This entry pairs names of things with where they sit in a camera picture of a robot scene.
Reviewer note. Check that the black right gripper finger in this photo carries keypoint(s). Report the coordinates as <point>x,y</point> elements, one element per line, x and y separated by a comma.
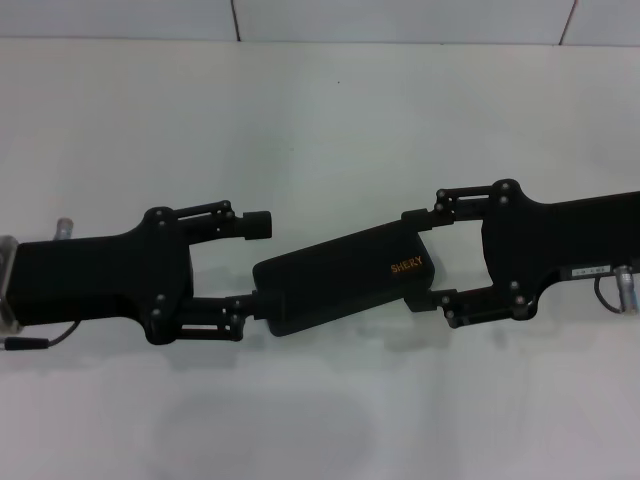
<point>450,212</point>
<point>460,307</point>

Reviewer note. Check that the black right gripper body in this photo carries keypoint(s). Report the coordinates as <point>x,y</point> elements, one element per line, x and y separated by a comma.
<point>560,240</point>

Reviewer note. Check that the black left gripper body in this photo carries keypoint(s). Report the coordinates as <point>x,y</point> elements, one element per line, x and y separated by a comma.
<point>100,280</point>

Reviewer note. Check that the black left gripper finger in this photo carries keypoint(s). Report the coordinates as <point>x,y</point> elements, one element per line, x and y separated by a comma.
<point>215,315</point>
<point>255,225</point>

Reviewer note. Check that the black glasses case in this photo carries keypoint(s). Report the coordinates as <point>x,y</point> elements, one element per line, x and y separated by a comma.
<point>340,280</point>

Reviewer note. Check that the small clear cylindrical fitting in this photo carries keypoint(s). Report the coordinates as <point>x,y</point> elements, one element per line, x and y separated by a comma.
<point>65,229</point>
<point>627,292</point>

